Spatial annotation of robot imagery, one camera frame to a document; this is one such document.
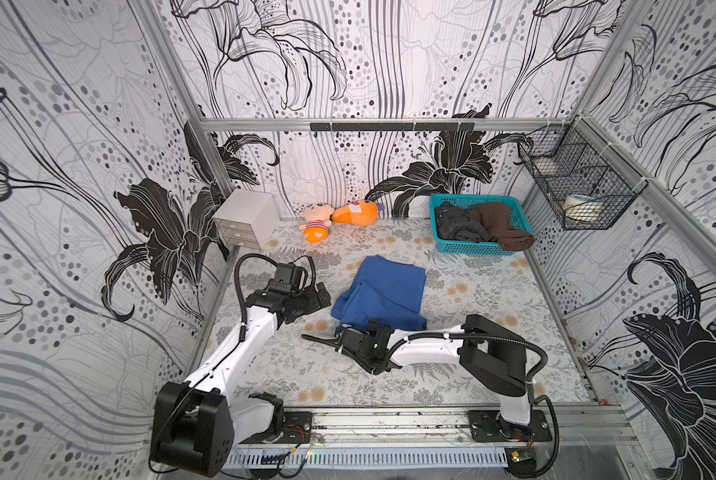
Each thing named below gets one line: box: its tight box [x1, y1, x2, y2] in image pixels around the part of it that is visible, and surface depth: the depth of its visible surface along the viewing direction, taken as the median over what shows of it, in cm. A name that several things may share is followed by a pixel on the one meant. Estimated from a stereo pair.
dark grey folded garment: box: [436, 201, 489, 243], surface depth 100 cm
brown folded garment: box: [470, 201, 535, 251], surface depth 100 cm
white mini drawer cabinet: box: [212, 189, 280, 251], surface depth 109 cm
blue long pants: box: [331, 254, 428, 331], surface depth 94 cm
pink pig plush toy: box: [300, 202, 335, 243], surface depth 114 cm
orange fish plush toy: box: [331, 200, 379, 227], surface depth 113 cm
